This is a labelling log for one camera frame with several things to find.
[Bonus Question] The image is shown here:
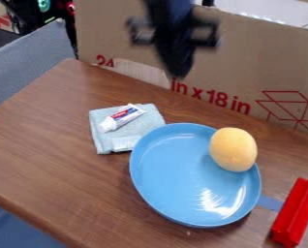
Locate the yellow ball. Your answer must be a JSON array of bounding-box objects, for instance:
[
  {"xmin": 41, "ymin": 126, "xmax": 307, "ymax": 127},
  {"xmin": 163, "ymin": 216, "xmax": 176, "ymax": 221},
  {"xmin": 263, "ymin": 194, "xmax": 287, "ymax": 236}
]
[{"xmin": 208, "ymin": 127, "xmax": 257, "ymax": 171}]

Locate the brown cardboard box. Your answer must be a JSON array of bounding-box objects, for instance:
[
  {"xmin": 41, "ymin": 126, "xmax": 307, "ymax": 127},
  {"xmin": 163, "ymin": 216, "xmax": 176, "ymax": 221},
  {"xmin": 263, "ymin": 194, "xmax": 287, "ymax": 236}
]
[{"xmin": 73, "ymin": 0, "xmax": 308, "ymax": 132}]

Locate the black machine with lights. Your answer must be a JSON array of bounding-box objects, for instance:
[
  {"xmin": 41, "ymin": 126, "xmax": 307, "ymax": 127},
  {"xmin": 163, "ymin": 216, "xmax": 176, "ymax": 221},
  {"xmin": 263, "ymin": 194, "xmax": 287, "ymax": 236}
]
[{"xmin": 0, "ymin": 0, "xmax": 77, "ymax": 58}]

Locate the white toothpaste tube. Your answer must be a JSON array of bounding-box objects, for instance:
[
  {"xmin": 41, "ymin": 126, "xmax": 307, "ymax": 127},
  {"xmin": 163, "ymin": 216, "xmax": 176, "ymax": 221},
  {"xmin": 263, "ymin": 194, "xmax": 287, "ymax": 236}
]
[{"xmin": 99, "ymin": 104, "xmax": 145, "ymax": 134}]

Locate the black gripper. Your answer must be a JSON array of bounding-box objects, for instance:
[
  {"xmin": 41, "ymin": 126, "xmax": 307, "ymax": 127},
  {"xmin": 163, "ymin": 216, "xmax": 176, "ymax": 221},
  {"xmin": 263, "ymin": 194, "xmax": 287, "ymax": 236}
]
[{"xmin": 125, "ymin": 0, "xmax": 219, "ymax": 78}]

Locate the blue plate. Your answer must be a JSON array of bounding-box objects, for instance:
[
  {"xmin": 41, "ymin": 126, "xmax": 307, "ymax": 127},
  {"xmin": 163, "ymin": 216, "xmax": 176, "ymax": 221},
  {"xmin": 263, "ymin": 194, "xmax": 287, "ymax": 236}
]
[{"xmin": 129, "ymin": 123, "xmax": 261, "ymax": 228}]

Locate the red plastic block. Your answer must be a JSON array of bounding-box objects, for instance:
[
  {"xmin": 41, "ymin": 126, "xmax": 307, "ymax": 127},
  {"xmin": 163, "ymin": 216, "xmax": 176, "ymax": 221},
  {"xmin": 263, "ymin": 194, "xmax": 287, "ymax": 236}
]
[{"xmin": 271, "ymin": 177, "xmax": 308, "ymax": 248}]

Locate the blue tape strip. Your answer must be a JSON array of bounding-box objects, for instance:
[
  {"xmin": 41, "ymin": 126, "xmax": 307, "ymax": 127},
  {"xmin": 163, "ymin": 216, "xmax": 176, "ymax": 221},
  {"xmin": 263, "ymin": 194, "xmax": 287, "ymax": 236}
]
[{"xmin": 257, "ymin": 195, "xmax": 284, "ymax": 212}]

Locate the light blue folded cloth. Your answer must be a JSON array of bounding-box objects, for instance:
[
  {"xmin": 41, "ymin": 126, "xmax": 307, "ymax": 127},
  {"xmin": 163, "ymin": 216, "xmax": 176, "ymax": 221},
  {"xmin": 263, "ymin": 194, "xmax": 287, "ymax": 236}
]
[{"xmin": 89, "ymin": 104, "xmax": 165, "ymax": 154}]

